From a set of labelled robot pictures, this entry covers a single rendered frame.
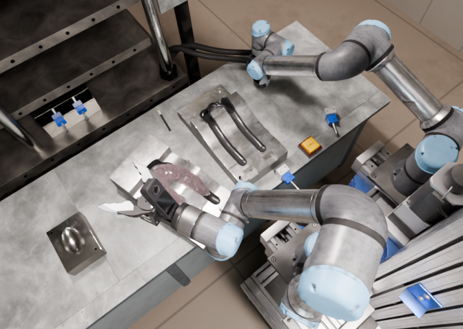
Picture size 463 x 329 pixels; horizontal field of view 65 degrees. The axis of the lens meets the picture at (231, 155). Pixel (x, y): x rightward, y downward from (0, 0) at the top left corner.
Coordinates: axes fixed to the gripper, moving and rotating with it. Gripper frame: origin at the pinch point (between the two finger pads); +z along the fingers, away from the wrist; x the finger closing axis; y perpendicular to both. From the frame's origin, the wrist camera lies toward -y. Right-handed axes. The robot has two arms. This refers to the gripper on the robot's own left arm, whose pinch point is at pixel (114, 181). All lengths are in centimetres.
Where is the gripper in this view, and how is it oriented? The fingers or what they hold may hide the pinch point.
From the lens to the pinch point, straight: 99.0
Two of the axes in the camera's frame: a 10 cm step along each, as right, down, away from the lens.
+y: -0.2, 5.6, 8.3
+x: 4.4, -7.4, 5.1
